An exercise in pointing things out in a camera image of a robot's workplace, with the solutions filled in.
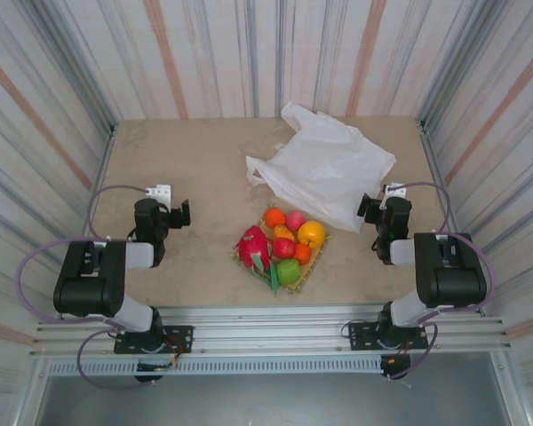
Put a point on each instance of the white plastic bag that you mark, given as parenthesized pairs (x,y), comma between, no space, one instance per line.
(324,168)

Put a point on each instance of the pink dragon fruit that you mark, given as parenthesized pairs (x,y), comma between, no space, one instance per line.
(253,246)

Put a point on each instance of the small red-orange tangerine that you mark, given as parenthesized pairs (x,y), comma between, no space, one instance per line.
(303,254)

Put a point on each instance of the orange pear-shaped fruit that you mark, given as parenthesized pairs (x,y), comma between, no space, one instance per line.
(283,231)

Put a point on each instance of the round orange with leaf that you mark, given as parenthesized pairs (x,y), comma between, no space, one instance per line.
(274,217)

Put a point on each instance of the red apple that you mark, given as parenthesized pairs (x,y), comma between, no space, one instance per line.
(283,247)

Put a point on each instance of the green round fruit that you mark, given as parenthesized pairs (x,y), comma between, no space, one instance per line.
(288,271)

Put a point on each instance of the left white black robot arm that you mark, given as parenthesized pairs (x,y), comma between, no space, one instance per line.
(84,293)

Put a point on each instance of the large yellow orange fruit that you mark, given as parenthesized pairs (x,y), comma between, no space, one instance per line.
(312,231)

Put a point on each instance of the pink peach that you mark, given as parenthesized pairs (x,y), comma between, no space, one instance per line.
(295,219)

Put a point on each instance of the woven bamboo mat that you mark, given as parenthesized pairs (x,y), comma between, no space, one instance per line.
(308,270)

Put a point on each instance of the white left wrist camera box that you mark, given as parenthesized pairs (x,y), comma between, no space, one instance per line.
(162,191)

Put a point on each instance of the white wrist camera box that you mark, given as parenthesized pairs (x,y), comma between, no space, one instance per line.
(395,189)
(162,191)

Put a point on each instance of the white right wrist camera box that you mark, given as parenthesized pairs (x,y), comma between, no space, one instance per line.
(395,189)

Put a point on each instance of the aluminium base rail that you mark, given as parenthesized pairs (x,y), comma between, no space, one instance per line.
(266,328)

